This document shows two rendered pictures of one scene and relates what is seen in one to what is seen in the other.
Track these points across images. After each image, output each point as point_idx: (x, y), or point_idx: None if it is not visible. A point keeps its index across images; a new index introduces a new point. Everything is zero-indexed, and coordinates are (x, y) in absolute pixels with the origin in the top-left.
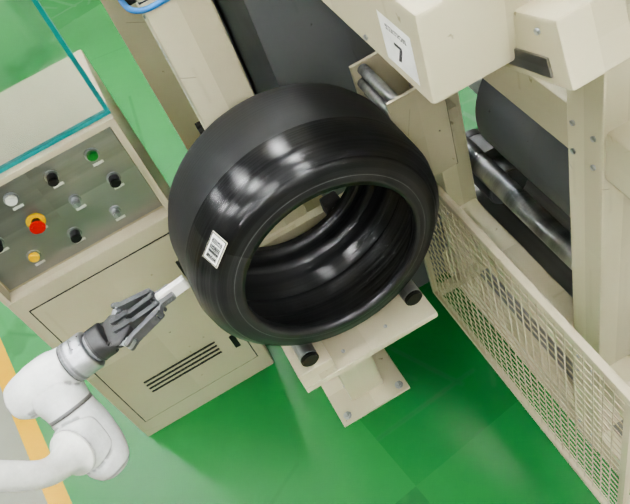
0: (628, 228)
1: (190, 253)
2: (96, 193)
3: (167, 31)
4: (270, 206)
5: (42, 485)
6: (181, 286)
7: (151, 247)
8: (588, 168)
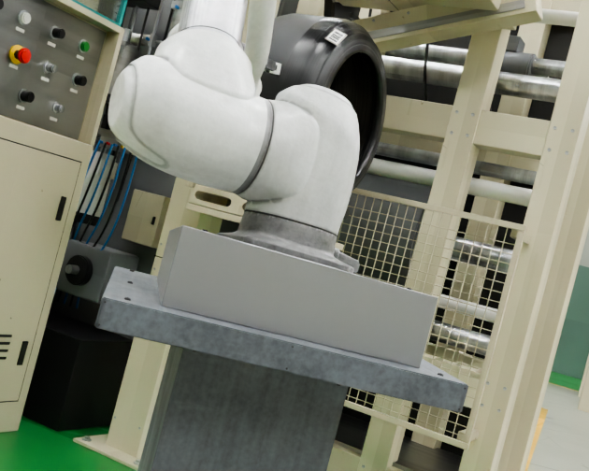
0: (463, 200)
1: (308, 40)
2: (60, 79)
3: None
4: (362, 38)
5: (268, 51)
6: (278, 67)
7: (63, 161)
8: (461, 139)
